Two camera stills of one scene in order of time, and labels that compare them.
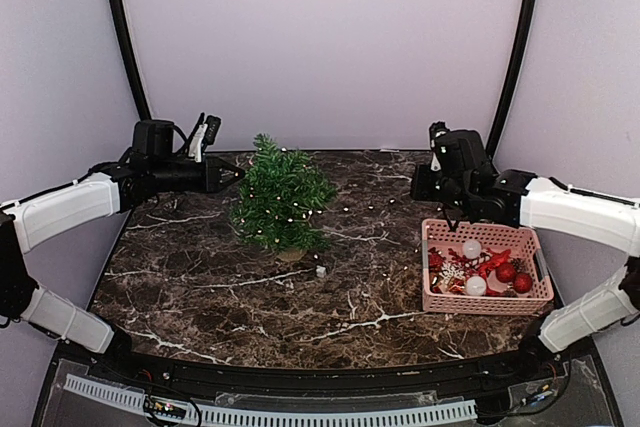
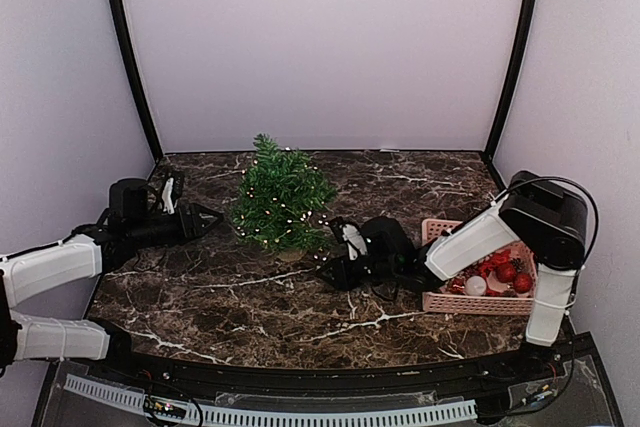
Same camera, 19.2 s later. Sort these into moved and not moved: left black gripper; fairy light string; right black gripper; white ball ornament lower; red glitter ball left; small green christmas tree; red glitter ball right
Moved: fairy light string; right black gripper; left black gripper
Not moved: red glitter ball right; red glitter ball left; white ball ornament lower; small green christmas tree
